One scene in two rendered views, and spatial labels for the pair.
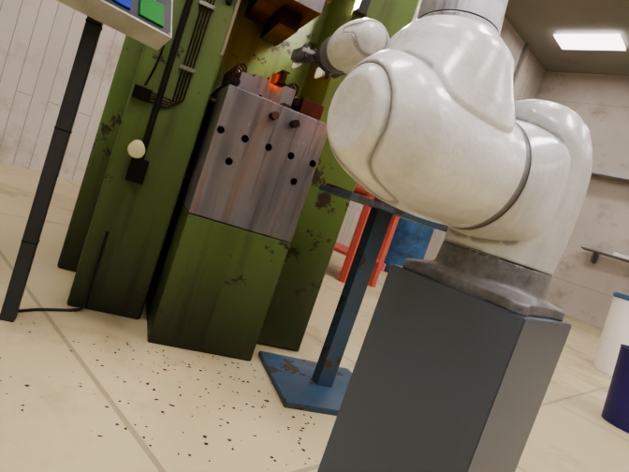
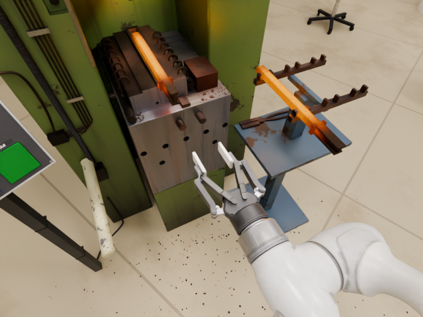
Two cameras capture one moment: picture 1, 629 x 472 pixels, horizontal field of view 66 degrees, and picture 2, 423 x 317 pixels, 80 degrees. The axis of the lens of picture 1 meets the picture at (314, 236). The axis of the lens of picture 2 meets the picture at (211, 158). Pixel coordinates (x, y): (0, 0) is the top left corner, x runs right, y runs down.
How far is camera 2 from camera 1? 133 cm
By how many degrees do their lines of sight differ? 48
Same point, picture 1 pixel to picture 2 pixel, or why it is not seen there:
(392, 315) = not seen: outside the picture
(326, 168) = (230, 85)
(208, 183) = (155, 178)
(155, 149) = (99, 153)
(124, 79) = not seen: hidden behind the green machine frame
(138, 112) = (67, 146)
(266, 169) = (191, 149)
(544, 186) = not seen: outside the picture
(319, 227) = (236, 119)
